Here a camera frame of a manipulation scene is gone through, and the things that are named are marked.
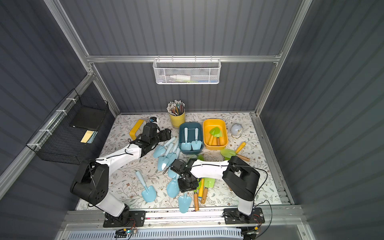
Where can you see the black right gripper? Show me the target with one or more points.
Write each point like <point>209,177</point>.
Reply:
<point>186,183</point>

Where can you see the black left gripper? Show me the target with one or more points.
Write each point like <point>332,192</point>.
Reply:
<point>162,135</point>

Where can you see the light blue shovel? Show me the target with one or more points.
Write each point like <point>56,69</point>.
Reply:
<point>184,202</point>
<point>149,194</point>
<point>186,146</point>
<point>196,144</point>

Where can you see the green shovel wooden handle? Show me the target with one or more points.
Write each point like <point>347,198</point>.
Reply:
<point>212,137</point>

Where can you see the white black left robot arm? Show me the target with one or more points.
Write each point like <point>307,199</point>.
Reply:
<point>91,182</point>

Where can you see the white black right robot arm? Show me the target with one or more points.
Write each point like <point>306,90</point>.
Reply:
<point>242,178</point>

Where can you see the teal storage box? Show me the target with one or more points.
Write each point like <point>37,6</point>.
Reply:
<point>191,136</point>

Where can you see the yellow storage box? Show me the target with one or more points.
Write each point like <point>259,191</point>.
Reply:
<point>210,124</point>

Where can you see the light blue shovel front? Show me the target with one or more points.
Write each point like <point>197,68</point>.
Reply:
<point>184,202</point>

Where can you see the yellow pencil cup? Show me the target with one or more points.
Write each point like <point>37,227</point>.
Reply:
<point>176,121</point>

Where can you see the bundle of colored pencils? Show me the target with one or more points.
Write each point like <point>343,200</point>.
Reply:
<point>176,108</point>

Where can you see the yellow sticky note pad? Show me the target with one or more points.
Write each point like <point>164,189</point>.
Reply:
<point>89,137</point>

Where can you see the white bottle in mesh basket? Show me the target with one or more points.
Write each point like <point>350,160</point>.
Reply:
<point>181,78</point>

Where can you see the black notebook in basket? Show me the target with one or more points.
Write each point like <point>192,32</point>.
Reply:
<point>88,118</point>

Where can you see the small green circuit board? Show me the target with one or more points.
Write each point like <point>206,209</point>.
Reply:
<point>125,233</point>

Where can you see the green shovel brown handle front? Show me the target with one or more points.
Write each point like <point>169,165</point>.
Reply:
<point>196,201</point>

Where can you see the green shovel yellow handle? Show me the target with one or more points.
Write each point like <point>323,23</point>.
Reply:
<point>227,153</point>

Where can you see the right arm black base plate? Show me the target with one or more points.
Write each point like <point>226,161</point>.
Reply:
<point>232,216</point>

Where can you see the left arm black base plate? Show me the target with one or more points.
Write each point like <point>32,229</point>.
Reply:
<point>126,219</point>

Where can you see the white mesh wall basket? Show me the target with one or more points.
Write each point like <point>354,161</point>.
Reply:
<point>202,73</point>

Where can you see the black wire wall basket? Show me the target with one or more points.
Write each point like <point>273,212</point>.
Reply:
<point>59,142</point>

